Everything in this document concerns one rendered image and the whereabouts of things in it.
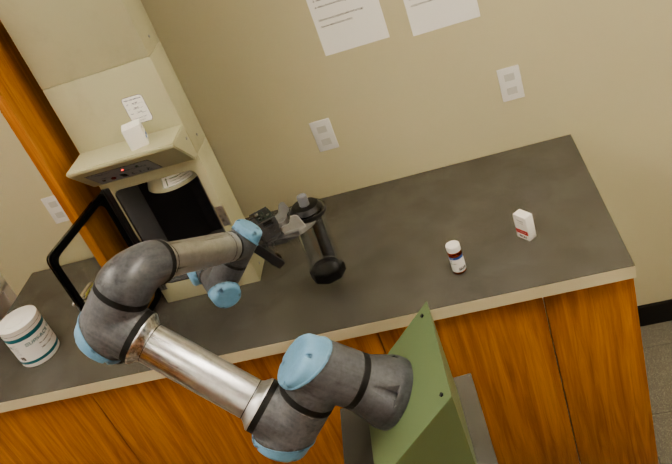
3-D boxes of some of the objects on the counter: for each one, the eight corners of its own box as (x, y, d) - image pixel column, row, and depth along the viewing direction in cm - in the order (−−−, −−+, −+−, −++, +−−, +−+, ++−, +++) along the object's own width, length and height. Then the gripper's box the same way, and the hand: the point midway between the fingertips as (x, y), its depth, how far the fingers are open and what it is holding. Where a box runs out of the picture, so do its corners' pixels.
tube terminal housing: (184, 255, 251) (73, 55, 212) (270, 234, 245) (172, 23, 205) (167, 303, 231) (41, 90, 191) (261, 280, 224) (150, 56, 184)
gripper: (241, 243, 182) (312, 204, 187) (223, 220, 195) (290, 185, 200) (254, 269, 187) (322, 231, 191) (235, 245, 200) (300, 209, 204)
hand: (306, 217), depth 197 cm, fingers closed on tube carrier, 9 cm apart
